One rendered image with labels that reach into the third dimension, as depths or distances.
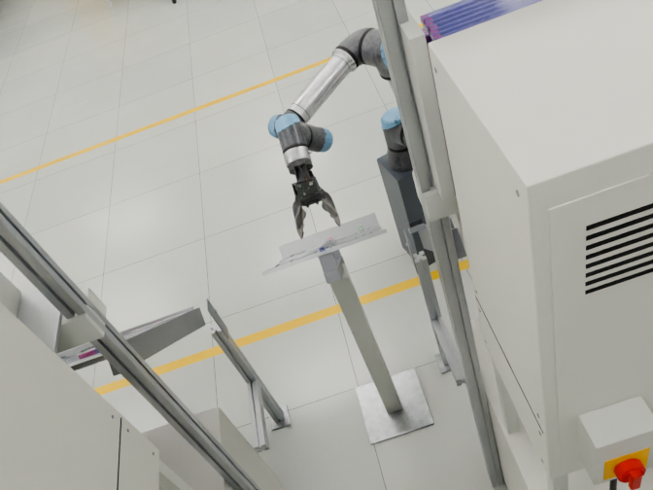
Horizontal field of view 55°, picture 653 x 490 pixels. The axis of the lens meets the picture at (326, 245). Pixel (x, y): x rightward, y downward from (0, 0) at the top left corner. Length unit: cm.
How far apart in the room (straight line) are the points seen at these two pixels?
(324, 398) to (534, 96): 200
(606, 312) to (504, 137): 28
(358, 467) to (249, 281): 113
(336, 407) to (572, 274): 188
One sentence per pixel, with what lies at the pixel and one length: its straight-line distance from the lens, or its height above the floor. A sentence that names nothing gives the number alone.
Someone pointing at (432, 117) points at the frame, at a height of 157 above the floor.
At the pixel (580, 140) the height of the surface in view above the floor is 172.
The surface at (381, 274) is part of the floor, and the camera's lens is 289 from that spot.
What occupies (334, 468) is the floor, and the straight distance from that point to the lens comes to 245.
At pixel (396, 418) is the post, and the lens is 246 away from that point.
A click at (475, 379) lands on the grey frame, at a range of 172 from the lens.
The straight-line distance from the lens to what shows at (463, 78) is 80.
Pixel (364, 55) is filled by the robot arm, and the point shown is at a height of 114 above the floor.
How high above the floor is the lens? 216
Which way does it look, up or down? 44 degrees down
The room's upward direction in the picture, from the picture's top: 23 degrees counter-clockwise
